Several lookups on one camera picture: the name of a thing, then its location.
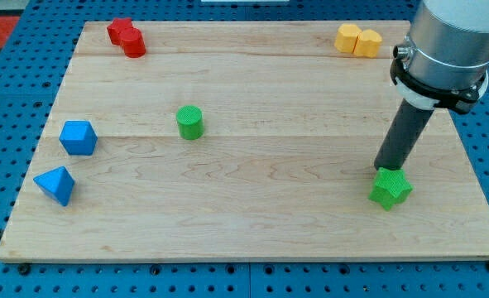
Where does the green cylinder block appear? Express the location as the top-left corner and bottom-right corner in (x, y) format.
(175, 105), (204, 140)

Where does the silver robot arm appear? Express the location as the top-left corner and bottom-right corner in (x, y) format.
(390, 0), (489, 114)

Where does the wooden board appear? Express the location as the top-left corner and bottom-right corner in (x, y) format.
(0, 21), (489, 264)

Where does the green star block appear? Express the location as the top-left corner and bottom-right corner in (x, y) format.
(368, 167), (414, 211)

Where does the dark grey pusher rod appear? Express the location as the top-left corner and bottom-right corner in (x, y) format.
(374, 99), (433, 171)

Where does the yellow hexagon block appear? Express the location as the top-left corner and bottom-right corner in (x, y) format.
(334, 23), (362, 53)

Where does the red cylinder block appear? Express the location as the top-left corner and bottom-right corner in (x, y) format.
(119, 27), (146, 58)

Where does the yellow heart block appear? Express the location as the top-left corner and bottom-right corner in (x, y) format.
(353, 29), (382, 58)

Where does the blue hexagon block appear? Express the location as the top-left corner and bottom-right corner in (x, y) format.
(59, 120), (98, 156)

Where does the red star block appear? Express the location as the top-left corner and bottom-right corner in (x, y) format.
(107, 17), (133, 46)

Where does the blue triangle block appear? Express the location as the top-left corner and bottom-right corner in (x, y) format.
(33, 166), (75, 207)

